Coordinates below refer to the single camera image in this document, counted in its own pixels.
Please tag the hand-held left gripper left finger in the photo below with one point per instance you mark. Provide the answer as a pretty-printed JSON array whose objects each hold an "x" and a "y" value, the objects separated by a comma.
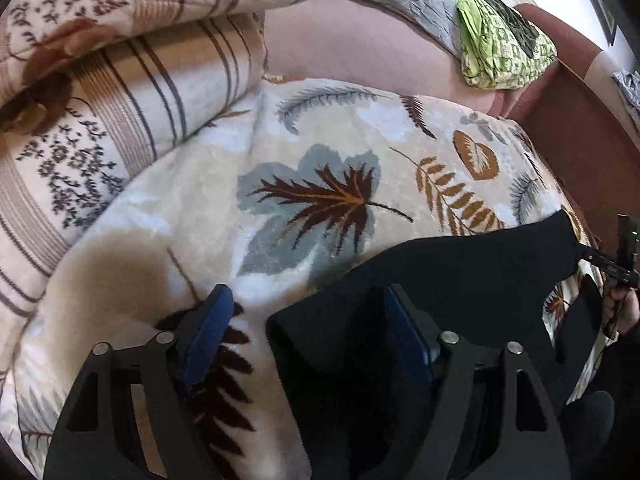
[{"x": 210, "y": 332}]

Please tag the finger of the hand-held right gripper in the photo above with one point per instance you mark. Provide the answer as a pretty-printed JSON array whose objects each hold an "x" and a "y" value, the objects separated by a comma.
[{"x": 597, "y": 261}]

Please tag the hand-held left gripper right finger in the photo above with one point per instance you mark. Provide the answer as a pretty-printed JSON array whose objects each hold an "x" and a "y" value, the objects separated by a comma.
[{"x": 410, "y": 337}]

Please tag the black pants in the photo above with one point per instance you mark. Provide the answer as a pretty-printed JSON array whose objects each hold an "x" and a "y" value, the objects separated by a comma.
[{"x": 475, "y": 270}]

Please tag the person's right hand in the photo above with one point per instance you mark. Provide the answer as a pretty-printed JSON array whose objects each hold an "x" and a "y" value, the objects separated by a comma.
[{"x": 625, "y": 307}]

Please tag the leaf print blanket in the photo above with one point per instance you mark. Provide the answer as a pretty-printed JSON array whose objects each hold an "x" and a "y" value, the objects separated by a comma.
[{"x": 200, "y": 210}]

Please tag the crumpled silver cloth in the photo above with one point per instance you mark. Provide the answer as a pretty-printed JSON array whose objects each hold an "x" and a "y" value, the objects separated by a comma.
[{"x": 629, "y": 92}]

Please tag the green patterned pillow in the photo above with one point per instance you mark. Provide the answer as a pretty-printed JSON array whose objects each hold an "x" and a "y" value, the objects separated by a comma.
[{"x": 500, "y": 55}]

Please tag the striped floral quilt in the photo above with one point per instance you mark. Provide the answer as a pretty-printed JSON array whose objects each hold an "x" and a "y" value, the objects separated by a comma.
[{"x": 125, "y": 85}]

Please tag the pink sofa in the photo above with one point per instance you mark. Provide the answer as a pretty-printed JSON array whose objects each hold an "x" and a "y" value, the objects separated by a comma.
[{"x": 350, "y": 45}]

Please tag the framed wall picture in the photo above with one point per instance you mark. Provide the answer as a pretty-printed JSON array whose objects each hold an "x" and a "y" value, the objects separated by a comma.
[{"x": 605, "y": 15}]

